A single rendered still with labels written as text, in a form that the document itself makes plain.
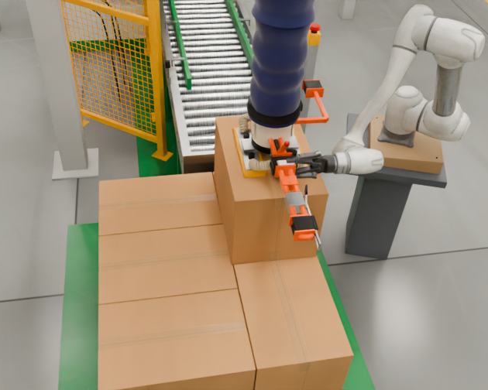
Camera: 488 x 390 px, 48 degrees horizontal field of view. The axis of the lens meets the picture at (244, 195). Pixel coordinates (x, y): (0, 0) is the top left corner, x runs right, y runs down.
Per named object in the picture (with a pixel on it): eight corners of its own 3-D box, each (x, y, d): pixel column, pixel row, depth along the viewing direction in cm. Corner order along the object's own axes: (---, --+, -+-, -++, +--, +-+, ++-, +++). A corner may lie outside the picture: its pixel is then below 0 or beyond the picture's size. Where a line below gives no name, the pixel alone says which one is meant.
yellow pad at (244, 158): (231, 130, 260) (232, 121, 257) (252, 129, 262) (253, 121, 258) (243, 178, 236) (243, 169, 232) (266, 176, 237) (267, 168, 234)
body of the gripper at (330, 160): (338, 161, 220) (315, 162, 219) (334, 177, 226) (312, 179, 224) (331, 149, 226) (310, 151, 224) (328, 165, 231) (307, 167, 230)
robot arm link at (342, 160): (348, 178, 227) (334, 179, 226) (341, 164, 233) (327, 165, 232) (352, 161, 221) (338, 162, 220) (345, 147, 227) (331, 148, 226)
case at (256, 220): (214, 179, 295) (214, 116, 268) (286, 172, 301) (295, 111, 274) (231, 265, 252) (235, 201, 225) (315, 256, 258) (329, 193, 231)
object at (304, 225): (288, 224, 202) (290, 214, 199) (307, 223, 203) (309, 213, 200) (293, 241, 196) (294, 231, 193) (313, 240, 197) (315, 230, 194)
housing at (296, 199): (283, 201, 212) (284, 192, 209) (300, 200, 213) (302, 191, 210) (286, 213, 207) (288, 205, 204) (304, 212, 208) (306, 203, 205)
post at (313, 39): (289, 159, 398) (307, 29, 330) (298, 159, 399) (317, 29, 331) (291, 165, 393) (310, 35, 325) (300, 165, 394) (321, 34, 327)
